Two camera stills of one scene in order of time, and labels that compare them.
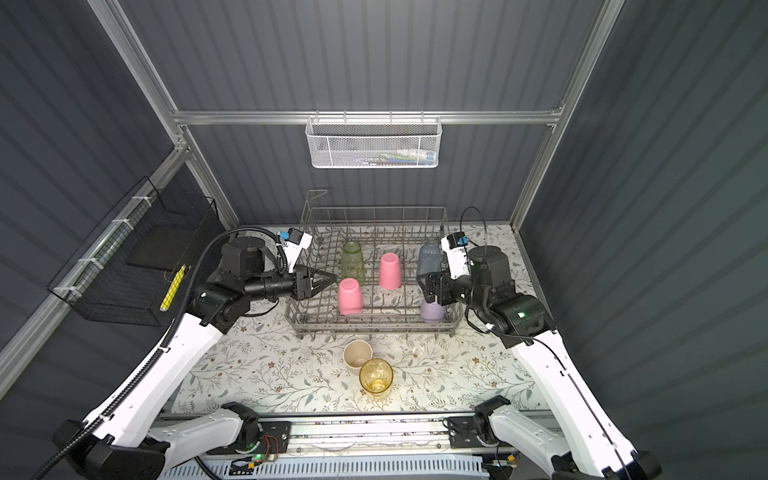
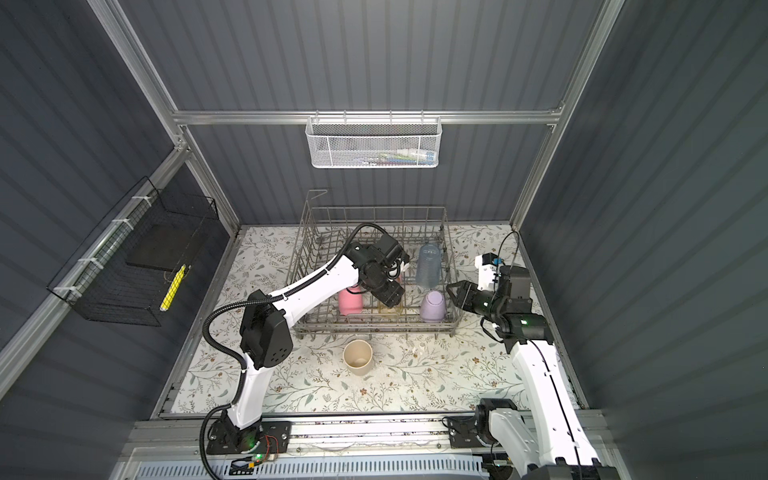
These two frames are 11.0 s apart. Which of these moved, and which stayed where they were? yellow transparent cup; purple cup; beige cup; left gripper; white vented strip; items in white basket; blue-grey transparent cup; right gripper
Moved: left gripper; yellow transparent cup; right gripper
Stayed: white vented strip; blue-grey transparent cup; purple cup; items in white basket; beige cup
